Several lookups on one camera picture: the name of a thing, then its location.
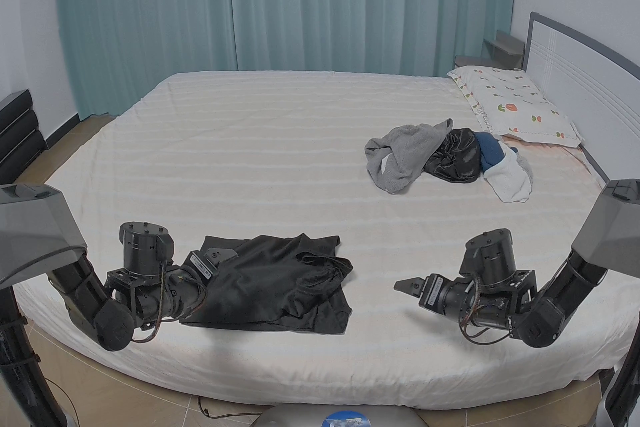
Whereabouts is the dark blue garment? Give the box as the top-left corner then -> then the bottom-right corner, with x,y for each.
474,131 -> 507,174

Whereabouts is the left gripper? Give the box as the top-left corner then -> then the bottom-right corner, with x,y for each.
186,247 -> 240,289

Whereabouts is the grey bedside table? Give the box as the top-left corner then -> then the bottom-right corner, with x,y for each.
454,31 -> 525,70

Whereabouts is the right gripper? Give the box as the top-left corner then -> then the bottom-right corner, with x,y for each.
394,275 -> 456,316

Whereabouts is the white garment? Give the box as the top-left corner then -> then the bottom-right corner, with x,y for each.
484,150 -> 534,204

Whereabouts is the white printed pillow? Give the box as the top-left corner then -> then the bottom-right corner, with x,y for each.
446,66 -> 585,148

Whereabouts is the black cable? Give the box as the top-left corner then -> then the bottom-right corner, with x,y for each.
45,377 -> 81,427
197,395 -> 261,421

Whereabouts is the black shiny garment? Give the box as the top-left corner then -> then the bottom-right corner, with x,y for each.
424,127 -> 482,184

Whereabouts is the black T-shirt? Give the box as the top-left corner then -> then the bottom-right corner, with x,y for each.
180,234 -> 354,335

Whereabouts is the grey garment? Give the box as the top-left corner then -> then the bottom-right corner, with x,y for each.
365,119 -> 454,194

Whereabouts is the black chest of drawers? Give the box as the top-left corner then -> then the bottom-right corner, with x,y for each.
0,90 -> 48,183

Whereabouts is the bed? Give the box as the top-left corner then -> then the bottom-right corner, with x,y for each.
17,12 -> 640,410

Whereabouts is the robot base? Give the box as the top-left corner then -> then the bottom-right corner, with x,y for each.
250,404 -> 426,427

